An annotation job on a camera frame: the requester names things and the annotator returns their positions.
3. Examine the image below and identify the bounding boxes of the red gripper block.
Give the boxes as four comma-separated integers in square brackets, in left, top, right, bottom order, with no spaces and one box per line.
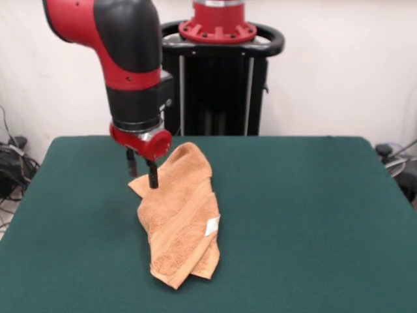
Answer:
[109,122,173,190]

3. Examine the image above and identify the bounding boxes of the orange-brown terry towel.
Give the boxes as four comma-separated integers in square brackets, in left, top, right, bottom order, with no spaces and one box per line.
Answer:
[127,142,223,290]

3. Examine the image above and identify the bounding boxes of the dark green table cloth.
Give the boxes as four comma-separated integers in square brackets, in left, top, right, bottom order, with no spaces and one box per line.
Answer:
[0,136,417,313]

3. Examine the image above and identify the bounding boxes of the black robot pedestal with handle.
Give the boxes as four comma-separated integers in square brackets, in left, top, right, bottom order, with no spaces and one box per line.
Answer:
[159,21,286,136]

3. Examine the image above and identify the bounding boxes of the black cable tangle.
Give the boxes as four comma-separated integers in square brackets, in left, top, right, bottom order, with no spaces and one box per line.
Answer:
[0,104,41,229]

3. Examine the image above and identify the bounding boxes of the blue grey cables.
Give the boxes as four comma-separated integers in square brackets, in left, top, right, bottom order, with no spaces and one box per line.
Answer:
[381,138,417,161]

